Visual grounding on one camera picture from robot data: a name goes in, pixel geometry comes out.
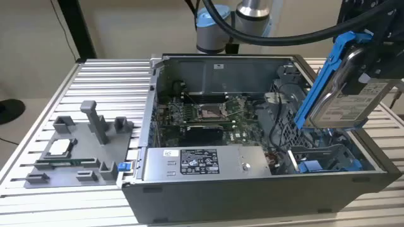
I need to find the CPU socket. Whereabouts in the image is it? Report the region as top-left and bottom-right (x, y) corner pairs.
(194, 103), (228, 120)

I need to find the green RAM stick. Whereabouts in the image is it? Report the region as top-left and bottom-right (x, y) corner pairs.
(36, 158), (97, 165)

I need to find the black frame post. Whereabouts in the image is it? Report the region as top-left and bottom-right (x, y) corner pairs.
(56, 0), (97, 60)

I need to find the grey parts rack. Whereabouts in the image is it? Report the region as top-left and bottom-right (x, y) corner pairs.
(24, 100), (134, 190)

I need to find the blue disk carrier tab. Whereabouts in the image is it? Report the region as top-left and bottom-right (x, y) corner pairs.
(298, 160), (322, 173)

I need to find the black wire in case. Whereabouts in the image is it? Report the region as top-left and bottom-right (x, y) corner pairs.
(268, 91), (286, 152)

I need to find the grey metal drive cage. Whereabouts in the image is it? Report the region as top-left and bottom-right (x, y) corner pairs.
(254, 79), (316, 149)

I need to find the blue disk wire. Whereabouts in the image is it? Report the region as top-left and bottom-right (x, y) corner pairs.
(314, 129), (330, 152)

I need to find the black graphics card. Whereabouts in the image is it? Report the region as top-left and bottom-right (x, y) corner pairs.
(181, 125), (225, 146)

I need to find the thin black wall cable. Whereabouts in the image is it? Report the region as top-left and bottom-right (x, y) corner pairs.
(49, 0), (78, 63)

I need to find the thin black cable bundle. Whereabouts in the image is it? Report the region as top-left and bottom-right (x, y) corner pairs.
(184, 0), (202, 15)

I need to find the black round stand foot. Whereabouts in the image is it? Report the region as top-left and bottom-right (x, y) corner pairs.
(0, 99), (25, 125)

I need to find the silver CPU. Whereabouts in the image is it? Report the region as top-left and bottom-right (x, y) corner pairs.
(46, 139), (72, 156)

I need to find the grey open PC case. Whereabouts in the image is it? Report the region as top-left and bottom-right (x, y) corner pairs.
(116, 53), (404, 225)

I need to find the green motherboard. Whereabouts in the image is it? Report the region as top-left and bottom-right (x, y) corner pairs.
(150, 93), (274, 148)

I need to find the hard disk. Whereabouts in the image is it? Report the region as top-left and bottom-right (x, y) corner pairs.
(293, 30), (394, 132)

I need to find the silver power supply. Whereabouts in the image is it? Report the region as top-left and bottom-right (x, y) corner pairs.
(140, 146), (273, 179)

